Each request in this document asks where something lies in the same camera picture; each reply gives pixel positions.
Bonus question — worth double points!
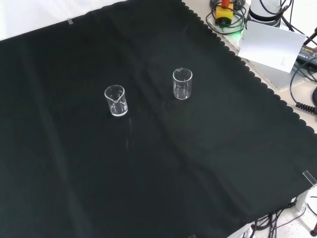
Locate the clear glass beaker with graduations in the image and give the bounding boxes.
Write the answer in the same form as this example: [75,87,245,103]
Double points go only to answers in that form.
[172,67,193,101]

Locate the clear glass beaker with spout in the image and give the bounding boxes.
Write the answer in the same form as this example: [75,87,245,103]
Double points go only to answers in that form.
[104,84,129,117]

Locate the black cloth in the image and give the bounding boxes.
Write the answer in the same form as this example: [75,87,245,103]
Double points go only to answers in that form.
[0,0,317,238]

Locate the yellow stop button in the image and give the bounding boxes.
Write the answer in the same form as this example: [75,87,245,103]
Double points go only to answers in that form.
[214,0,234,26]

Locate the pale board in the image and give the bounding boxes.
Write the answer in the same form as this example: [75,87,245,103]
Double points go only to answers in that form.
[237,20,307,73]

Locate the black power adapter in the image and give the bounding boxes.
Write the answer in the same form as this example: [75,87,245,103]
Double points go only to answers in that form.
[296,43,317,65]

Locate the black tripod leg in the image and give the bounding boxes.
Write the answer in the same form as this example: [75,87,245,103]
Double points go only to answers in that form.
[303,24,317,47]

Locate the grey metal base plate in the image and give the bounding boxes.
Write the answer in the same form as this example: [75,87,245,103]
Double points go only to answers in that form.
[217,23,299,90]

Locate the black coiled cable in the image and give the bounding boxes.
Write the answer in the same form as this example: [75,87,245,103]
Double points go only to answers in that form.
[295,101,317,115]

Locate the black floor cables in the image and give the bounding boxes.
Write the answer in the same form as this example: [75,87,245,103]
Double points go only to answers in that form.
[244,195,317,238]

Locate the white bench leg bracket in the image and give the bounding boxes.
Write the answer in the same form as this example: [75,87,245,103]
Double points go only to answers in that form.
[294,183,317,212]

